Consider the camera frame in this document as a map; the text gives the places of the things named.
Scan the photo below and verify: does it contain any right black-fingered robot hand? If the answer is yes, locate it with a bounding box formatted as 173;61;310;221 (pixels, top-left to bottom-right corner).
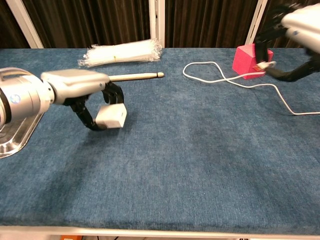
254;2;320;83

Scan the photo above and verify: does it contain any left black-fingered robot hand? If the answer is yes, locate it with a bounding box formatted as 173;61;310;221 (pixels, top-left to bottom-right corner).
41;69;125;131

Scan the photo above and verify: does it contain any white power adapter cube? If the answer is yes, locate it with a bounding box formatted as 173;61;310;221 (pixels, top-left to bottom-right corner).
95;103;128;129

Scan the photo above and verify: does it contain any white cable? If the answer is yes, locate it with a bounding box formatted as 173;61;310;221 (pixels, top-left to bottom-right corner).
182;60;320;116

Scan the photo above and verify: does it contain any bag of clear plastic ties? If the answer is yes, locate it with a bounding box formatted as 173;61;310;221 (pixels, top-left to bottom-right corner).
77;38;163;68

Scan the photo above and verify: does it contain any wooden stick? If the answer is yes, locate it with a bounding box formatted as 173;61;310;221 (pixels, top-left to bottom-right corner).
108;71;165;82

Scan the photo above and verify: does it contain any dark pleated curtain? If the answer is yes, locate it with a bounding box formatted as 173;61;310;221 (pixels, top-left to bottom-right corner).
0;0;320;50

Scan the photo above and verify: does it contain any pink foam cube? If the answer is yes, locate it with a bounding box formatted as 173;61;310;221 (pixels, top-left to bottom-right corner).
231;43;274;80

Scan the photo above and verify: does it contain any silver metal tray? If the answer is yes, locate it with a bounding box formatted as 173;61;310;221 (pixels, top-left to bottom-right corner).
0;112;45;160

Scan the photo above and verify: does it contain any blue table cloth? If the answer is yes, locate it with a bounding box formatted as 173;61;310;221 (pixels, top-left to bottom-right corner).
0;47;320;236

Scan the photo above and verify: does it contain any white frame post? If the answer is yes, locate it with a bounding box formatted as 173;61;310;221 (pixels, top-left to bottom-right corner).
4;0;45;49
149;0;166;48
244;0;268;46

